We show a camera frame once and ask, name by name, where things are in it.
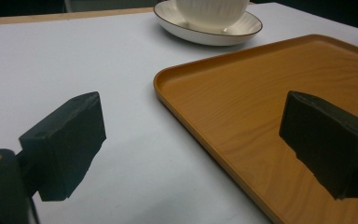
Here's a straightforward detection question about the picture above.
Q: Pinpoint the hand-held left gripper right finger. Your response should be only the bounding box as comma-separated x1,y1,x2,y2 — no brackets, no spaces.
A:
278,90,358,201

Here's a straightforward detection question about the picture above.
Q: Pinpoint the wooden tray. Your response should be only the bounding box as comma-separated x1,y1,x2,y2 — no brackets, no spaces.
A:
153,34,358,224

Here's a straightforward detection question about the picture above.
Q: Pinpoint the white ribbed cup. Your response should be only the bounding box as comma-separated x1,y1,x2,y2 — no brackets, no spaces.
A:
174,0,251,34

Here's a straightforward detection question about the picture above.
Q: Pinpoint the white ribbed saucer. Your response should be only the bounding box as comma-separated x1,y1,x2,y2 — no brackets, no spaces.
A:
153,0,264,47

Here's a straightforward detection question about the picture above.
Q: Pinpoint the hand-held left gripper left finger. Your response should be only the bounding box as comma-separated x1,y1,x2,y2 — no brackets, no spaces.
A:
18,91,107,203

